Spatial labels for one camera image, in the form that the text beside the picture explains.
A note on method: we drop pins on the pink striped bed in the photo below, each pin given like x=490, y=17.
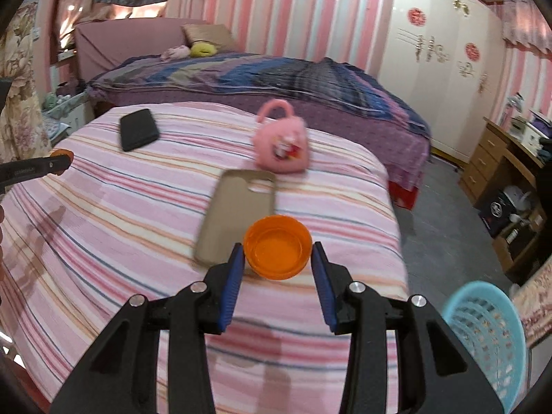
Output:
x=129, y=233

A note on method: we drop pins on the light blue plastic basket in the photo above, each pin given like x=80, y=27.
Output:
x=487, y=332

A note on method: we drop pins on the bedside table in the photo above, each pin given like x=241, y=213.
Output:
x=64, y=114

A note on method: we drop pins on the white box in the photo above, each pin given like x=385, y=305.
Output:
x=522, y=128

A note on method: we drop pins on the bed with plaid blanket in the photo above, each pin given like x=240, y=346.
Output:
x=388, y=146

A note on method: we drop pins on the purple box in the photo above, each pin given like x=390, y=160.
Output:
x=541, y=120

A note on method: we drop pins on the floral curtain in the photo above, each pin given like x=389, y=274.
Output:
x=537, y=302
x=21, y=86

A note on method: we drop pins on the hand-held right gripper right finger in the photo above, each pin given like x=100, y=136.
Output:
x=323, y=284

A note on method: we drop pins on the pink window valance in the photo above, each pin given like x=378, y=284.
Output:
x=526, y=26

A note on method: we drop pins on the brown cardboard box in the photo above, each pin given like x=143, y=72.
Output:
x=517, y=246

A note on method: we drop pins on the black phone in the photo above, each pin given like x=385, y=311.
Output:
x=138, y=129

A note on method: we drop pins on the white wardrobe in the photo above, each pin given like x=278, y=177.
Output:
x=440, y=108

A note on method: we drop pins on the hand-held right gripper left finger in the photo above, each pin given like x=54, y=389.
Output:
x=230, y=284

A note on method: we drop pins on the wooden desk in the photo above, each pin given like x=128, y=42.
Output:
x=483, y=159

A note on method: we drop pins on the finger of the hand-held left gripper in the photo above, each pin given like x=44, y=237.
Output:
x=5, y=92
x=34, y=170

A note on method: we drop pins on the blue plaid blanket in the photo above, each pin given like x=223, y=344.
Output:
x=258, y=77

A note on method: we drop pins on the yellow plush toy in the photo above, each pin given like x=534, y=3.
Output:
x=202, y=49

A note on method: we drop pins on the pink plush toy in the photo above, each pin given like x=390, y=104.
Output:
x=174, y=52

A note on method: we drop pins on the red round paper decal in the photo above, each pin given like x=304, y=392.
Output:
x=415, y=16
x=472, y=51

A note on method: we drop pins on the black printed box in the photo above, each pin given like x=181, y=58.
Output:
x=494, y=213

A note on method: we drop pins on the pink cartoon mug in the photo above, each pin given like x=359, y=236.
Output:
x=280, y=142

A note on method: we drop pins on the beige pillow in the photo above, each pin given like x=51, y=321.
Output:
x=209, y=36

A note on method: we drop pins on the orange plastic lid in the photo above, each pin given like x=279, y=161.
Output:
x=278, y=246

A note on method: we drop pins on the black hanging garment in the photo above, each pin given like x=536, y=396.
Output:
x=544, y=185

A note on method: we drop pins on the mauve headboard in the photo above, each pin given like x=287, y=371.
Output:
x=129, y=43

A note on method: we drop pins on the beige phone case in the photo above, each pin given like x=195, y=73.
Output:
x=233, y=215

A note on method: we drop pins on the silver desk lamp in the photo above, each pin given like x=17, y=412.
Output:
x=513, y=105

